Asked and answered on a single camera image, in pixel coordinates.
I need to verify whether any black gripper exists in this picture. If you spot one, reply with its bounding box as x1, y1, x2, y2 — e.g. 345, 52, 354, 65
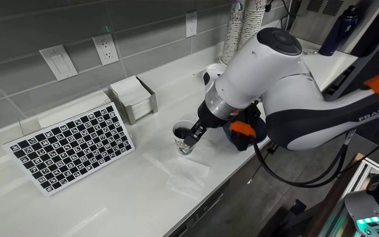
184, 103, 225, 146

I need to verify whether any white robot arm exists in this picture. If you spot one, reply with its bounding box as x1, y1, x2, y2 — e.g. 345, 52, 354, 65
184, 28, 379, 150

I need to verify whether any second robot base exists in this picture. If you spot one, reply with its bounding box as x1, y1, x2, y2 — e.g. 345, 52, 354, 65
320, 154, 379, 237

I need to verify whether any patterned paper cup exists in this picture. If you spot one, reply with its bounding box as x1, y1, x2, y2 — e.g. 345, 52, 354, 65
173, 120, 194, 156

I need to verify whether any blue bowl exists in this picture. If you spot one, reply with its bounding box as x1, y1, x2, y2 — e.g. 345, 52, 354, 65
224, 116, 267, 152

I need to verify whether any small white bowl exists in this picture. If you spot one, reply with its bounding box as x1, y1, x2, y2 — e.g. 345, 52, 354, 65
203, 63, 227, 85

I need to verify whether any left paper cup stack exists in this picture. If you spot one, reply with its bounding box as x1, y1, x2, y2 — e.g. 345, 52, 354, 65
221, 0, 244, 65

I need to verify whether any paper cup stack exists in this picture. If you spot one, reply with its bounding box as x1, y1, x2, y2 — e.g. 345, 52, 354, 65
221, 0, 244, 65
238, 0, 267, 46

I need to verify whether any right paper cup stack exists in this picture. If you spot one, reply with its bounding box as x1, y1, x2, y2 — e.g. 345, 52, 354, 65
238, 0, 267, 46

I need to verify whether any white paper napkin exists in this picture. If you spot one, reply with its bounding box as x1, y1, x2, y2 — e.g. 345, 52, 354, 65
154, 142, 215, 199

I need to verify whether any white power outlet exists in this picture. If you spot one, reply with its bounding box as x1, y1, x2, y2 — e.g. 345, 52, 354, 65
94, 35, 119, 65
186, 12, 198, 37

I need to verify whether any checkered calibration board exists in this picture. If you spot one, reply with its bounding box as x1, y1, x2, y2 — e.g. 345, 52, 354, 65
3, 103, 134, 196

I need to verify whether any dark blue water bottle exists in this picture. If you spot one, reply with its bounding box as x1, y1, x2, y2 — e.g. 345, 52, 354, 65
319, 6, 359, 57

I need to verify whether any orange cable clip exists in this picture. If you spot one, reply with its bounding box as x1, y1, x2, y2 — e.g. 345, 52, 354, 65
229, 121, 257, 137

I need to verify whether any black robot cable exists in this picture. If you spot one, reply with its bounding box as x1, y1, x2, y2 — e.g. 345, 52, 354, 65
253, 127, 379, 190

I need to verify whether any white light switch plate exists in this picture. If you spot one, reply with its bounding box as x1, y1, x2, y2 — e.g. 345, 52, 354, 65
40, 45, 78, 81

